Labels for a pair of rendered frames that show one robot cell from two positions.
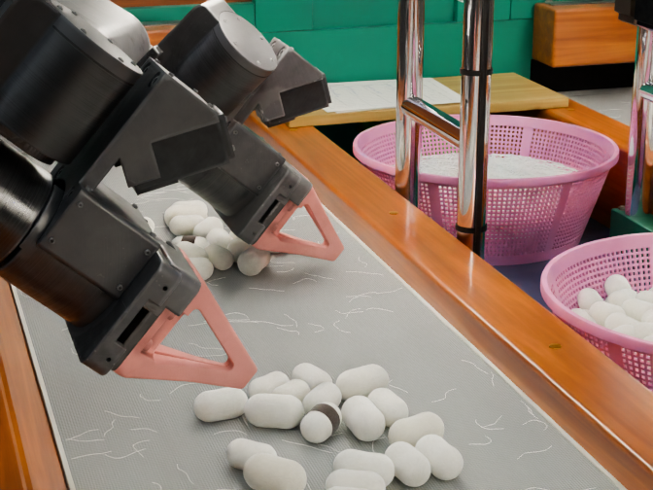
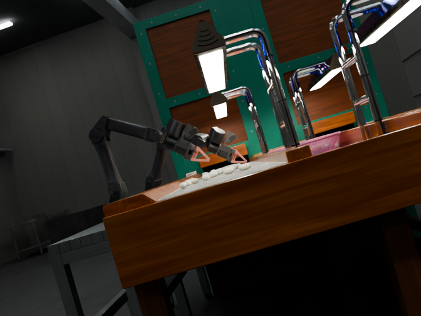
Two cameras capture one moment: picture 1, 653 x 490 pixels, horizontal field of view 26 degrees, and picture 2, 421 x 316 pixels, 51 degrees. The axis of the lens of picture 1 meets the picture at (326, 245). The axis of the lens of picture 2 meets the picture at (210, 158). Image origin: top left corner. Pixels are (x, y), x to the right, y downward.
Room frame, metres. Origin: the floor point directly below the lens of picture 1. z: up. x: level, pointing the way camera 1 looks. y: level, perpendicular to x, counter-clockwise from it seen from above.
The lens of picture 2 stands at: (-1.08, -0.60, 0.78)
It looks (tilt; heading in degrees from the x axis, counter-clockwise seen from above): 1 degrees up; 19
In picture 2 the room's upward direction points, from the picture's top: 17 degrees counter-clockwise
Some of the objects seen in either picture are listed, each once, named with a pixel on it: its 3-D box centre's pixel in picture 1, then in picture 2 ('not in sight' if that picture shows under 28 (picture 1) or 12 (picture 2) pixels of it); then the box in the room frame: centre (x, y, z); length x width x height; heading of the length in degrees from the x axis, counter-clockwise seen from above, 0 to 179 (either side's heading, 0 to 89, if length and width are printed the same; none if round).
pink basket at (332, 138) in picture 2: not in sight; (309, 152); (0.70, -0.37, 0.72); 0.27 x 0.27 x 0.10
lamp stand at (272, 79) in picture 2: not in sight; (253, 112); (0.23, -0.31, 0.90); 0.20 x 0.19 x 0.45; 17
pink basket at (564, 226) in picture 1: (483, 189); not in sight; (1.39, -0.16, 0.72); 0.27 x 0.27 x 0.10
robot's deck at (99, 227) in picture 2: not in sight; (189, 200); (0.96, 0.29, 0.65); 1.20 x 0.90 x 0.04; 12
